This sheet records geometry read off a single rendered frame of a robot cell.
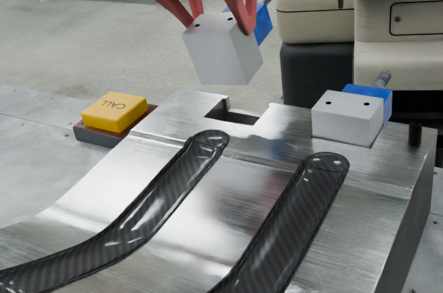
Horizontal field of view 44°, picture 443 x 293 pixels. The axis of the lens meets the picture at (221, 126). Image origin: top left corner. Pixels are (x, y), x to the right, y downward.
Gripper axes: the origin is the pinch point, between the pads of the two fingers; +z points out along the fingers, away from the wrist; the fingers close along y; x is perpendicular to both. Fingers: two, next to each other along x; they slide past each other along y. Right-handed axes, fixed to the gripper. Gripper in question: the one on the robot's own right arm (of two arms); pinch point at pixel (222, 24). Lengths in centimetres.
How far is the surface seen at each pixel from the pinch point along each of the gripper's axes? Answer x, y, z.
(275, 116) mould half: -1.7, 3.5, 8.8
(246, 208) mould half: -13.6, 6.6, 8.1
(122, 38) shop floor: 173, -199, 96
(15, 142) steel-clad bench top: -5.0, -33.9, 12.4
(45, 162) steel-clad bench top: -7.1, -26.5, 13.1
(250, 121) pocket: -0.2, -0.5, 10.8
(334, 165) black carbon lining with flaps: -6.7, 10.8, 9.5
